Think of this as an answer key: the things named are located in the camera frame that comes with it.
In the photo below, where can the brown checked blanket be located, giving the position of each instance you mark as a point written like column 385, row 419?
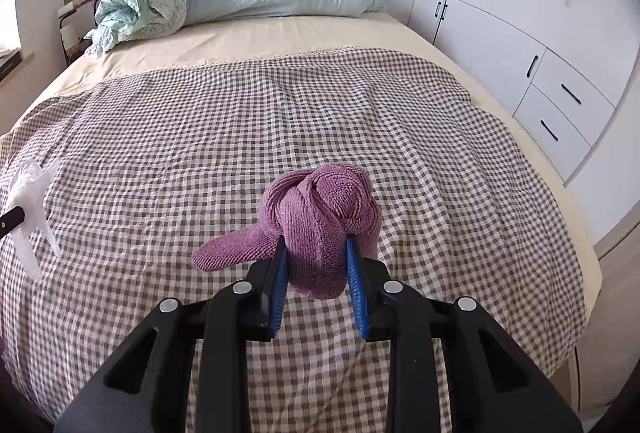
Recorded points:
column 200, row 138

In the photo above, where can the dark flat object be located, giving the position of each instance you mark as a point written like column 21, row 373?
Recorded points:
column 10, row 65

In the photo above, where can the purple knotted cloth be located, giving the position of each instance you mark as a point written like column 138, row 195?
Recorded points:
column 320, row 213

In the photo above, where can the white tissue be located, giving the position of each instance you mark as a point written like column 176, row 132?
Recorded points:
column 30, row 193

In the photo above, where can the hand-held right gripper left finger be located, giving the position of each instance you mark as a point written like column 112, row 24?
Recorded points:
column 280, row 293

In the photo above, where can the black bedside rack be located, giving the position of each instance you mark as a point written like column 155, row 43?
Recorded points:
column 67, row 33

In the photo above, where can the white wardrobe drawer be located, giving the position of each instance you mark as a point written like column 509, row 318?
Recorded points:
column 570, row 88
column 550, row 133

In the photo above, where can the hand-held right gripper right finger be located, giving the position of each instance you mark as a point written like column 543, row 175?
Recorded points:
column 357, row 293

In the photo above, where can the green floral quilt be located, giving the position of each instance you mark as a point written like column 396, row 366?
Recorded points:
column 140, row 8

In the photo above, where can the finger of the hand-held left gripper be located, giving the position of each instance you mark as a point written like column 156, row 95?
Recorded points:
column 12, row 220

